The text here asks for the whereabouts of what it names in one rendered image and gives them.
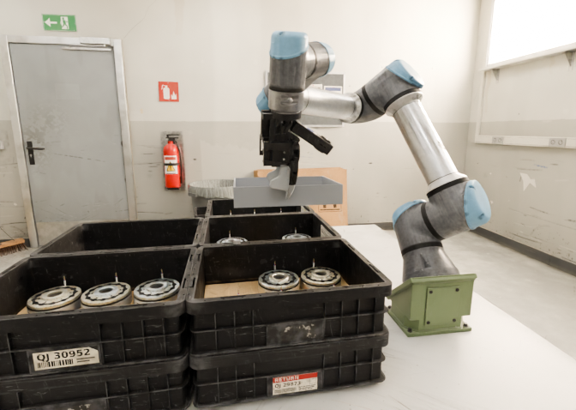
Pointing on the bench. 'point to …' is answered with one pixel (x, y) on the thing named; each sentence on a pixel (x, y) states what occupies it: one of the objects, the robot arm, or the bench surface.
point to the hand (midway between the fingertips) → (289, 192)
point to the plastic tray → (247, 191)
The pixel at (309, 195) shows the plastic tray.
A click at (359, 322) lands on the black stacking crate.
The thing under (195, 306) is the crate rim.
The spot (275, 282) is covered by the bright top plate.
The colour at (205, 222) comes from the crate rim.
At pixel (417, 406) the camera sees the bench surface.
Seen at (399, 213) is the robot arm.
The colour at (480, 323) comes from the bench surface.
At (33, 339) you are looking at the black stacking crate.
